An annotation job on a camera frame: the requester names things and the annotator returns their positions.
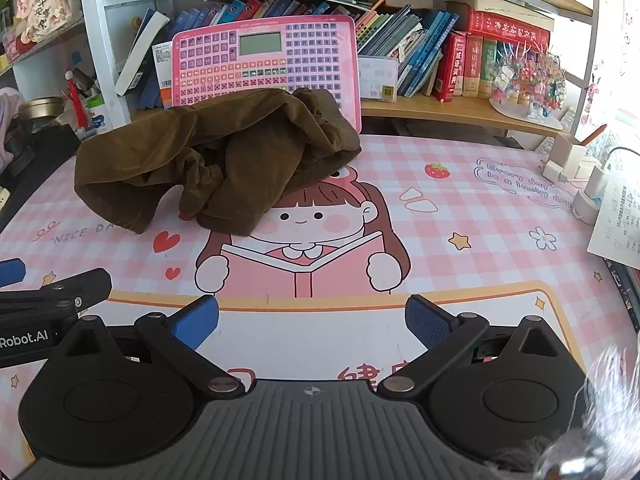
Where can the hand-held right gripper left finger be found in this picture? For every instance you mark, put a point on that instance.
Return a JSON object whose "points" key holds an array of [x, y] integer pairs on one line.
{"points": [[197, 322]]}

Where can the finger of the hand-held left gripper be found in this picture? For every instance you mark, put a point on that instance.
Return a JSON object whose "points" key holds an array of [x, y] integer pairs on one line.
{"points": [[85, 285], [10, 271]]}

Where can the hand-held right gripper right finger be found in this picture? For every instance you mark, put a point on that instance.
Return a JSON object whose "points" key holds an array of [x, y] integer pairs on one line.
{"points": [[430, 320]]}

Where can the brown garment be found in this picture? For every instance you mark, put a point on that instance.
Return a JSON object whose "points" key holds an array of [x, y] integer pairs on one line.
{"points": [[250, 160]]}

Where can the pink printed desk mat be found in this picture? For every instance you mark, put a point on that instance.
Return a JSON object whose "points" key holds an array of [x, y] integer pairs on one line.
{"points": [[475, 240]]}

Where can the black bag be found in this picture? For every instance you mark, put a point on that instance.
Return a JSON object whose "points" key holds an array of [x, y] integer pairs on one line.
{"points": [[50, 155]]}

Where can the round metal tin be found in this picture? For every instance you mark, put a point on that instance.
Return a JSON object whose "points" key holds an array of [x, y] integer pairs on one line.
{"points": [[42, 109]]}

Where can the white canister with green lid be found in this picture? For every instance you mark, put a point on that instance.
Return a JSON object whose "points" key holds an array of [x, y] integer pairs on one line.
{"points": [[99, 117]]}

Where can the red tassel pen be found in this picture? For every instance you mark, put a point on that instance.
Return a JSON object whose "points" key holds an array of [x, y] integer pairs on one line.
{"points": [[79, 105]]}

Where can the white fluffy fur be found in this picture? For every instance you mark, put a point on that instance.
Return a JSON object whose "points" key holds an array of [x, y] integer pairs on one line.
{"points": [[612, 390]]}

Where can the white charger plug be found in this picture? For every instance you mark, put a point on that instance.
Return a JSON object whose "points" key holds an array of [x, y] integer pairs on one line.
{"points": [[555, 169]]}

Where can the white side shelf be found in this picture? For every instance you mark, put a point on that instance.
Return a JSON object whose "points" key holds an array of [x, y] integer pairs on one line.
{"points": [[35, 75]]}

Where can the white power adapter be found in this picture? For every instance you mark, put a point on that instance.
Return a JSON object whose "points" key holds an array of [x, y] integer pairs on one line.
{"points": [[587, 200]]}

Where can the dark patterned notebook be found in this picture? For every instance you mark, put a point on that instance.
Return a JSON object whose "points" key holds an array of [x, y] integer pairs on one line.
{"points": [[625, 285]]}

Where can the clear shiny bead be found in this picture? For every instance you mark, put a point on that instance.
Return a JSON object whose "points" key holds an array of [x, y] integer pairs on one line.
{"points": [[575, 460]]}

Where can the white paper sheet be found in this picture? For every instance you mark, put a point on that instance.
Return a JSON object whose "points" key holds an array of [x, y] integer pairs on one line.
{"points": [[620, 230]]}

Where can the white pen holder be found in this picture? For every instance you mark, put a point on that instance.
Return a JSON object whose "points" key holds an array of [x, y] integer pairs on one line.
{"points": [[567, 152]]}

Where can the white and orange box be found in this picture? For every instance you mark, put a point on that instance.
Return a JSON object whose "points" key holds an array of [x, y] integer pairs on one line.
{"points": [[162, 67]]}

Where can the orange pencil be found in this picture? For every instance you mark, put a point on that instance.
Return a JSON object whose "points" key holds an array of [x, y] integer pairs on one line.
{"points": [[592, 135]]}

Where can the white barcode box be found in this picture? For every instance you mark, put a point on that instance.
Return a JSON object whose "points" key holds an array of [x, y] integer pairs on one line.
{"points": [[377, 77]]}

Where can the red upright dictionary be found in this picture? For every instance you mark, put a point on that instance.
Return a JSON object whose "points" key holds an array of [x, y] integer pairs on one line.
{"points": [[452, 65]]}

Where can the red and cream dictionary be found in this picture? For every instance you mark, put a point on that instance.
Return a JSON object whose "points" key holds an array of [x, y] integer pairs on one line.
{"points": [[472, 65]]}

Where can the green spine dictionary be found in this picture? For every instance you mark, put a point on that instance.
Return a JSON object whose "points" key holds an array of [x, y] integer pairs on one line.
{"points": [[488, 65]]}

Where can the pink learning tablet toy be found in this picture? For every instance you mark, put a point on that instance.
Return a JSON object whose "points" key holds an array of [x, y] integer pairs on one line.
{"points": [[300, 55]]}

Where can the thick red book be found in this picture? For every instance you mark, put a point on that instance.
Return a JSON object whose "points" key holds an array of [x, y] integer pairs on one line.
{"points": [[505, 30]]}

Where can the flat beige book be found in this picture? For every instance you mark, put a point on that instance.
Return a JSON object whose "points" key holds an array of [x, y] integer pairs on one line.
{"points": [[407, 0]]}

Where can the row of blue purple books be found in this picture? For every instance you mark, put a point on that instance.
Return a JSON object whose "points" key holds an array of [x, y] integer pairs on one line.
{"points": [[260, 7]]}

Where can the thick beige book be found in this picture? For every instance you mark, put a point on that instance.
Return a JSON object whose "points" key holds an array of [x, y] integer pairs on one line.
{"points": [[500, 2]]}

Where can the wooden bookshelf with white frame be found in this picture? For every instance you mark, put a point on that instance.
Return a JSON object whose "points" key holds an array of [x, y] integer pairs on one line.
{"points": [[450, 107]]}

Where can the reindeer wall sticker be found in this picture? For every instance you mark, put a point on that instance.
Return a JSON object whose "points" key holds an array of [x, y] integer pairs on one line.
{"points": [[594, 90]]}

